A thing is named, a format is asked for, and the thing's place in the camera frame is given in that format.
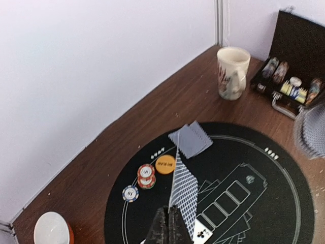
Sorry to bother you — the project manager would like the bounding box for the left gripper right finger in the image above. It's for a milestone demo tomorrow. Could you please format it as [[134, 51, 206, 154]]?
[[168, 206, 192, 244]]

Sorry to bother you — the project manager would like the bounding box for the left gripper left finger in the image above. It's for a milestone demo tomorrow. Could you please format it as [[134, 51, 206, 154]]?
[[144, 207, 169, 244]]

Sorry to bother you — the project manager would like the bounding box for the face-up three of clubs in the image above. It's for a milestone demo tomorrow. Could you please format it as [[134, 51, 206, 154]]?
[[192, 219, 213, 244]]

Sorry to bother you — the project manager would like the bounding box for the face-up two of clubs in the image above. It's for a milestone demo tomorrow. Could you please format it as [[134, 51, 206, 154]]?
[[169, 146, 199, 236]]

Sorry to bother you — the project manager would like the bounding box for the white blue poker chip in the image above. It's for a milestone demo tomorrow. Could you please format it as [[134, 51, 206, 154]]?
[[122, 185, 139, 202]]

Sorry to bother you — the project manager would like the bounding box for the red poker chip stack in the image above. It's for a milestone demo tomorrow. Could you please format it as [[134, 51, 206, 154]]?
[[137, 164, 156, 190]]

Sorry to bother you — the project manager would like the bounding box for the orange big blind button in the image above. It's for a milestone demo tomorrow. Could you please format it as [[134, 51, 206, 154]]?
[[155, 155, 176, 175]]

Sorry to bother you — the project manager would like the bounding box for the blue patterned playing card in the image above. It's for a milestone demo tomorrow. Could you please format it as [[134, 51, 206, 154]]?
[[178, 121, 213, 159]]

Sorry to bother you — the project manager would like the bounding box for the grey card deck box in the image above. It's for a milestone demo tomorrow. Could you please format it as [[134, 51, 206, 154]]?
[[294, 104, 324, 159]]

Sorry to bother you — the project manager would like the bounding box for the cream ceramic mug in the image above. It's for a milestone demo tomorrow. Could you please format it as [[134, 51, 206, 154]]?
[[216, 47, 251, 101]]

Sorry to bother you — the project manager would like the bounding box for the round black poker mat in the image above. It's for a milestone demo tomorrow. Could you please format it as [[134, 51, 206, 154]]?
[[104, 123, 315, 243]]

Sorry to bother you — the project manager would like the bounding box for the orange white bowl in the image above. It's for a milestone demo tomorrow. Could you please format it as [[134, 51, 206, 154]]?
[[34, 211, 75, 244]]

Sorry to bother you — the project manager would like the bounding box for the black poker chip case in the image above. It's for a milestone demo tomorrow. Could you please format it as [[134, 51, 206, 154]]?
[[250, 10, 324, 119]]

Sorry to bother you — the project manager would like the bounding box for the left aluminium frame post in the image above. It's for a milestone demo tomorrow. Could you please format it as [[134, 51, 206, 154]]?
[[0, 220, 16, 237]]

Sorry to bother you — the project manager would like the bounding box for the aluminium frame post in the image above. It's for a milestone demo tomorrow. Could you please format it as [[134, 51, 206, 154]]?
[[214, 0, 230, 46], [0, 220, 16, 237]]

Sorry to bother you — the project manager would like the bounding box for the right aluminium frame post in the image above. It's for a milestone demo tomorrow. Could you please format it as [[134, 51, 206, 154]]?
[[214, 0, 230, 46]]

